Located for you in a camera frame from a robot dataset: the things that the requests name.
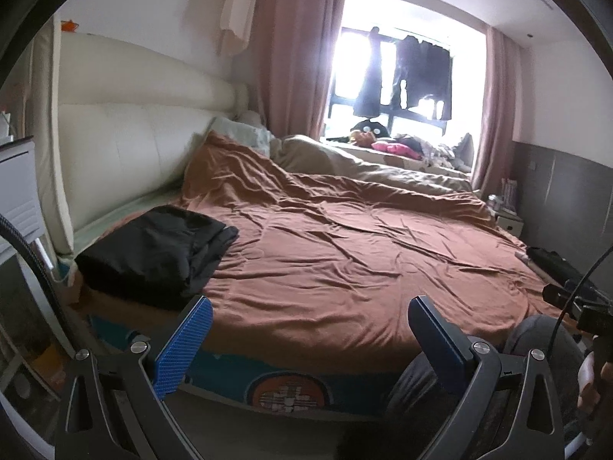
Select blue patterned bed sheet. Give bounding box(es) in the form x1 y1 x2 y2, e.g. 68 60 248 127
88 314 418 416

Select cream padded headboard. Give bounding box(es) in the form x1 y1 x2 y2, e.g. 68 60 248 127
25 17 248 255

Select white bedside table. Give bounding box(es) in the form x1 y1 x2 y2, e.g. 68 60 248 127
0 137 45 243

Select person's right hand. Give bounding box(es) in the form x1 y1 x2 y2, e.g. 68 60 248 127
578 352 602 414

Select black garment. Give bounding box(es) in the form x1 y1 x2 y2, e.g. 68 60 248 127
76 205 239 309

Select hanging dark clothes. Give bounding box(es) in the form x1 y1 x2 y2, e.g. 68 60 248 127
353 26 453 123

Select pink curtain right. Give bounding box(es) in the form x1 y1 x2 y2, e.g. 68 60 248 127
472 27 521 198

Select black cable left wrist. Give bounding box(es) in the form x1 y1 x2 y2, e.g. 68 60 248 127
0 212 73 346

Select rust orange bed blanket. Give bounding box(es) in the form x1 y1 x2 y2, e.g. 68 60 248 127
75 131 561 375

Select pink curtain left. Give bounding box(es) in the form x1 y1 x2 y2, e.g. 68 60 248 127
252 0 345 139

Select person's grey trouser leg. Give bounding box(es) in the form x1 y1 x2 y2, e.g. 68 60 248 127
334 314 583 460

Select pink curtain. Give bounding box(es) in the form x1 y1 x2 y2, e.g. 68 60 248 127
252 0 345 139
472 27 521 198

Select white air conditioner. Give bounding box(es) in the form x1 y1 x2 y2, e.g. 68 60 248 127
218 0 257 57

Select beige duvet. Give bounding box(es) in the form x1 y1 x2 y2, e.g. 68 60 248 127
270 135 473 195

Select pale green pillow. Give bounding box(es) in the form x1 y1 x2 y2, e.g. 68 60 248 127
209 110 274 157

